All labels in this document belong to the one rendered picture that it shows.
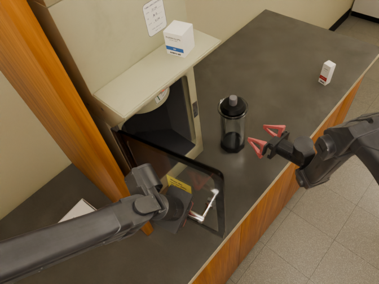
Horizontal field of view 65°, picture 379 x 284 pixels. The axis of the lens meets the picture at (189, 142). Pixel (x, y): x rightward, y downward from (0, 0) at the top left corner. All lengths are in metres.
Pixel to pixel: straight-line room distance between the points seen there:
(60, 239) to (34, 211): 0.82
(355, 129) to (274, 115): 0.83
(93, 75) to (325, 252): 1.78
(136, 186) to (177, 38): 0.34
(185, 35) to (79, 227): 0.45
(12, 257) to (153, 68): 0.47
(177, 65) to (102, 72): 0.17
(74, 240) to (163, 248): 0.59
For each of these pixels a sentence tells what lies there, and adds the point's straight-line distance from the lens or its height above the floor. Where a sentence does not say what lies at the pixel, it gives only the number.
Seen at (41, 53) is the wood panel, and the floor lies 1.70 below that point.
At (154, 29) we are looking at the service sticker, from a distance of 0.76.
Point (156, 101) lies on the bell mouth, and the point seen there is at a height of 1.34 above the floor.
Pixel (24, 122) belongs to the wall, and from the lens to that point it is 1.20.
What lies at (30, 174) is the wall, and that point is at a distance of 1.34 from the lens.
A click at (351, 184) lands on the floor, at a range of 2.38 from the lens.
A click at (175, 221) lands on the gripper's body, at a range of 0.74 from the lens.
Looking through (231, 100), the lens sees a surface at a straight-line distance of 1.04.
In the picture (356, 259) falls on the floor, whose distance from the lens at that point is 2.16.
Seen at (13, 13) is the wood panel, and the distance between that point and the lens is 0.48.
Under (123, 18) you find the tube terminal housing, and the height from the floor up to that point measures 1.62.
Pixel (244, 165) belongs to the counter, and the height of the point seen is 0.94.
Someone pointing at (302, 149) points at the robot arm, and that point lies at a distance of 0.95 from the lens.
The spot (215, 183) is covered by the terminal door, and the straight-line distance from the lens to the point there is 0.69.
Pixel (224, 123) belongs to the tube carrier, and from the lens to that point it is 1.10.
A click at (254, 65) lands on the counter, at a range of 1.61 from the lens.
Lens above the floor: 1.95
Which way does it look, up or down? 52 degrees down
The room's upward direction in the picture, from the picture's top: 10 degrees counter-clockwise
